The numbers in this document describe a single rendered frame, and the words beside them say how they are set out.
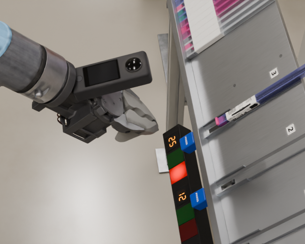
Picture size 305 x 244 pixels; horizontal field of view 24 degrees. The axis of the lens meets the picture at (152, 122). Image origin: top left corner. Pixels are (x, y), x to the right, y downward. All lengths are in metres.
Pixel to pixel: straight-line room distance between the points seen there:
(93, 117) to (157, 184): 0.94
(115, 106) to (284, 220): 0.30
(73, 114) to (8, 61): 0.17
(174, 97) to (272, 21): 0.59
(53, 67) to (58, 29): 1.35
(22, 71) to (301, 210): 0.43
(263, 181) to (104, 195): 0.93
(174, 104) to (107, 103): 0.73
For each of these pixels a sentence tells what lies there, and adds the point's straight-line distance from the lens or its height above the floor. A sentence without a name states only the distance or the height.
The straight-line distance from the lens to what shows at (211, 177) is 1.13.
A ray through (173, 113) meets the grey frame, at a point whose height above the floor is 0.25.
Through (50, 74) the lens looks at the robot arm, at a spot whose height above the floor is 0.95.
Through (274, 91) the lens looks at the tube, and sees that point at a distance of 1.12.
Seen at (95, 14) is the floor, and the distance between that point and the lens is 2.36.
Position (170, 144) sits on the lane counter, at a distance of 1.25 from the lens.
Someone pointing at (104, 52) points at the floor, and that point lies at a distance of 2.25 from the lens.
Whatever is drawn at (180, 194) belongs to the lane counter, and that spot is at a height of 0.66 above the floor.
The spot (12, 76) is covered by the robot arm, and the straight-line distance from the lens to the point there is 0.96.
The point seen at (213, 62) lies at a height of 0.75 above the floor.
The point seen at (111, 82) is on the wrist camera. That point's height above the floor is 0.92.
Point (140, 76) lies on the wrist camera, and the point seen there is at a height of 0.92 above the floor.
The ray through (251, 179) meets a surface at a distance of 1.10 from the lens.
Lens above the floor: 1.70
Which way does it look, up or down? 55 degrees down
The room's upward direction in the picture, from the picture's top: straight up
